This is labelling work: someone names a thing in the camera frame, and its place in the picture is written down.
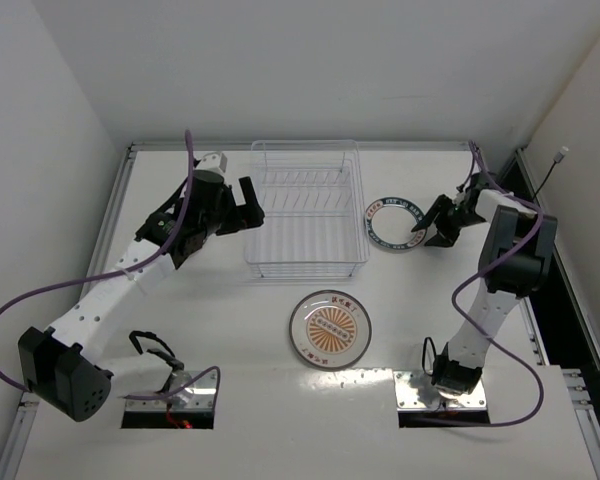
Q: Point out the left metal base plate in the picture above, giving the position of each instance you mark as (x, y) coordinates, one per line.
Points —
(197, 397)

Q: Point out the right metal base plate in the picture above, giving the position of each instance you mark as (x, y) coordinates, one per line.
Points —
(415, 393)

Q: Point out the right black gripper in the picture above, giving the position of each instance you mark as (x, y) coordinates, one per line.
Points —
(450, 216)

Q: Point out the clear wire dish rack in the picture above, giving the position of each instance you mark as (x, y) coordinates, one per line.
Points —
(312, 197)

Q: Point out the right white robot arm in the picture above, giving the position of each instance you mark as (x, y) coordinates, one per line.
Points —
(514, 262)

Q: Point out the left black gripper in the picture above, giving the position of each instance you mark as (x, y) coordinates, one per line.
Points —
(237, 211)

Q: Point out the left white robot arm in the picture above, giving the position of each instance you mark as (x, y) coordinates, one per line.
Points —
(63, 364)

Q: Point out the metal base plate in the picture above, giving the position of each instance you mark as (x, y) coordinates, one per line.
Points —
(197, 397)
(415, 393)

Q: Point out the orange sunburst plate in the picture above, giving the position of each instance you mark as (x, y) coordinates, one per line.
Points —
(329, 330)

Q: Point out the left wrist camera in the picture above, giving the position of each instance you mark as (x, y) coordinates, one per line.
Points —
(213, 161)

